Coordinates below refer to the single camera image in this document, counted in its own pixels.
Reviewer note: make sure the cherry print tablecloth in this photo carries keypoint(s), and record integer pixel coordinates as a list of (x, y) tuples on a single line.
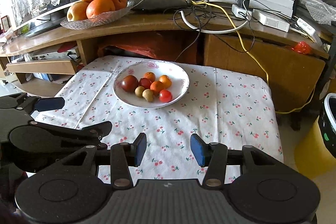
[(222, 106)]

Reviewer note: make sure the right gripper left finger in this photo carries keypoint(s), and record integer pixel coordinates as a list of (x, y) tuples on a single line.
[(122, 156)]

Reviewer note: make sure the mandarin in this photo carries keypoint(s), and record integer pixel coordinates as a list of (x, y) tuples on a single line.
[(150, 76), (167, 82), (156, 87)]

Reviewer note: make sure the white power strip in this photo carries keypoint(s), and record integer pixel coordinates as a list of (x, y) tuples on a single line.
[(240, 9)]

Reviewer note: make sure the kiwi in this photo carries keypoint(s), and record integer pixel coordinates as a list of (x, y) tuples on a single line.
[(139, 91), (148, 95)]

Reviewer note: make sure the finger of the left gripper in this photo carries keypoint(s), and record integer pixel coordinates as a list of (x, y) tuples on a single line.
[(73, 132), (22, 101)]

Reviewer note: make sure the large orange front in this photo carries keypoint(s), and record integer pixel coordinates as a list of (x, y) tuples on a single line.
[(97, 7)]

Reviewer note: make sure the glass fruit dish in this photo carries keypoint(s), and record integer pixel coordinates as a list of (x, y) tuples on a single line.
[(99, 20)]

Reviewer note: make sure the red plastic wrapper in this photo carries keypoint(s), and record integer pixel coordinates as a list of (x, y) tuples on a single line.
[(303, 48)]

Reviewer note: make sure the white floral plate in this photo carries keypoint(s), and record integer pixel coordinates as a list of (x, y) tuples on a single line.
[(179, 87)]

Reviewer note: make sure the yellow trash bin black liner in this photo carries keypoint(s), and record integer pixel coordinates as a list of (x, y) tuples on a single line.
[(314, 154)]

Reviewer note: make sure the large dark red tomato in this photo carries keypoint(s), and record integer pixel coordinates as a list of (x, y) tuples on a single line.
[(129, 83)]

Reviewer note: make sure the small red tomato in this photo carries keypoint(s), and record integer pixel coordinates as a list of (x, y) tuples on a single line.
[(165, 96)]

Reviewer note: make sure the yellow apple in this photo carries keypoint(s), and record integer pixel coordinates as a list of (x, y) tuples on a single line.
[(77, 11)]

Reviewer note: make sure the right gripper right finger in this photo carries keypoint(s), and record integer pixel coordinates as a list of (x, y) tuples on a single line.
[(214, 157)]

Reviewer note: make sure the red cloth under shelf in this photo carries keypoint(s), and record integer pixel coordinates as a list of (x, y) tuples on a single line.
[(161, 45)]

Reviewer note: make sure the wooden tv cabinet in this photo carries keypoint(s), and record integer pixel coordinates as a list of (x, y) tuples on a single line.
[(254, 50)]

